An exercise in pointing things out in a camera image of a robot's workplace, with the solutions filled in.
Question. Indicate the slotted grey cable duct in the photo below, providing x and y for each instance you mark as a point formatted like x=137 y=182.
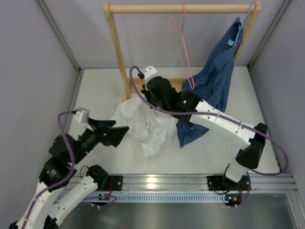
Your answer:
x=156 y=198

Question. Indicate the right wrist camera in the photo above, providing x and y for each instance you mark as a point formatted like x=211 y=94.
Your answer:
x=147 y=73

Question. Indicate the pink wire hanger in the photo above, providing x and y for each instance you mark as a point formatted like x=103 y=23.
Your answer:
x=184 y=60

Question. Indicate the blue checked shirt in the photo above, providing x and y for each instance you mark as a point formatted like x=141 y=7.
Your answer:
x=212 y=83

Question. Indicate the light blue hanger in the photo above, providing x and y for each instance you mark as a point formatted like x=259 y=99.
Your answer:
x=242 y=25

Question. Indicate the aluminium mounting rail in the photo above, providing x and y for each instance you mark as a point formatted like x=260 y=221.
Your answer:
x=198 y=183

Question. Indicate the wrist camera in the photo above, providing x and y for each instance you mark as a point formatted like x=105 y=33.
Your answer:
x=81 y=116
x=147 y=73

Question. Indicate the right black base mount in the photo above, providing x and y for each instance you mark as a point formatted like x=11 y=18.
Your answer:
x=216 y=183

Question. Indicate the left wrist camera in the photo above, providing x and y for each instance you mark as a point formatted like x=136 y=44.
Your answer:
x=81 y=116

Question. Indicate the white shirt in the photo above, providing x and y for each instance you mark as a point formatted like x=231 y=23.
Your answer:
x=152 y=130

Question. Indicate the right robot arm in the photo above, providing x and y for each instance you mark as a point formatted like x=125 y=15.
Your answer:
x=187 y=106

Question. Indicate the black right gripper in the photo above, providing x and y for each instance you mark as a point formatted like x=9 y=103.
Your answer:
x=145 y=91

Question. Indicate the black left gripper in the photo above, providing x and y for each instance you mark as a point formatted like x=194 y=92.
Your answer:
x=114 y=135

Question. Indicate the wooden clothes rack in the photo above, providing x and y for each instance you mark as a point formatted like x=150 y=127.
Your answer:
x=140 y=33

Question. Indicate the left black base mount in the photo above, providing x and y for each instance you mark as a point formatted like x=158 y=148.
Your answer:
x=114 y=183

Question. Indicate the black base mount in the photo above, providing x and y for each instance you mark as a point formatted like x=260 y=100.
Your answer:
x=114 y=183
x=216 y=183

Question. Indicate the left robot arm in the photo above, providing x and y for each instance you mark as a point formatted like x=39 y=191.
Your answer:
x=66 y=152

